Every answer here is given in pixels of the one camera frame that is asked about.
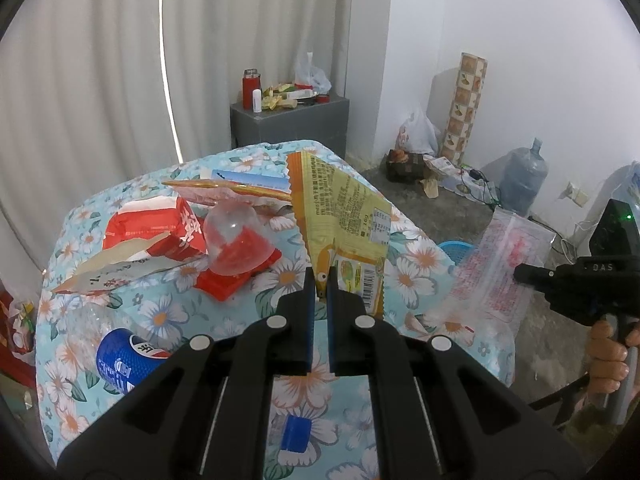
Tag grey cabinet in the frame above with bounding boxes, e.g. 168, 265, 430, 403
230, 94, 350, 156

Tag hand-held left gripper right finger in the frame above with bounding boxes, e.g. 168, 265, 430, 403
327, 280, 586, 480

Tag blue and white carton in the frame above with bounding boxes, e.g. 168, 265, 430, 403
211, 169, 292, 193

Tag clear wrapper with red print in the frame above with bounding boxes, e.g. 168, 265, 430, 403
422, 207, 557, 333

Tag pile of snack packets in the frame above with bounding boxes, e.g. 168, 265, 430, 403
262, 82, 331, 111

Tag white plastic shopping bag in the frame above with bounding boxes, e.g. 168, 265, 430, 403
395, 106, 441, 157

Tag black cable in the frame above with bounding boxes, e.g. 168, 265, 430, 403
460, 162, 501, 206

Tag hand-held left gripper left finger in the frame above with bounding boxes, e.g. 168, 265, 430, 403
57, 267, 316, 480

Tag dark box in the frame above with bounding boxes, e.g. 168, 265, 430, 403
385, 150, 431, 184

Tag scattered papers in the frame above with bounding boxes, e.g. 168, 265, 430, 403
422, 156, 473, 196

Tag patterned wallpaper roll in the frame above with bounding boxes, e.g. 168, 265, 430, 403
439, 51, 488, 163

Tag white curtain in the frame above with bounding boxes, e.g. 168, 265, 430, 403
0, 0, 396, 271

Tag clear plastic cup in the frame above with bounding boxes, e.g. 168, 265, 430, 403
202, 202, 276, 277

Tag crushed blue label plastic bottle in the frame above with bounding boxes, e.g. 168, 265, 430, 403
65, 305, 173, 395

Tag person's right hand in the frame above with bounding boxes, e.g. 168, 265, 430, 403
586, 319, 640, 398

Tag wall socket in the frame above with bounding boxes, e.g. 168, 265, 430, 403
565, 182, 591, 208

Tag blue bottle cap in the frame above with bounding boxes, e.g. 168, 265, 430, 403
280, 415, 312, 452

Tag red thermos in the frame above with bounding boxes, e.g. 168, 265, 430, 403
242, 69, 262, 110

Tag blue water jug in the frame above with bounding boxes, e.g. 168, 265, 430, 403
500, 137, 550, 218

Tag floral blue tablecloth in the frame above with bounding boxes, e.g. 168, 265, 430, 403
37, 139, 516, 480

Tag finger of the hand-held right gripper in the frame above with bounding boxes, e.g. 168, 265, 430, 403
513, 260, 557, 291

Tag blue plastic basket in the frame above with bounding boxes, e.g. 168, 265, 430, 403
437, 240, 475, 266

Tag white and red paper bag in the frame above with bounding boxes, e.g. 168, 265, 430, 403
52, 196, 211, 296

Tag yellow snack packet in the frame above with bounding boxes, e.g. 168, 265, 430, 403
286, 150, 396, 321

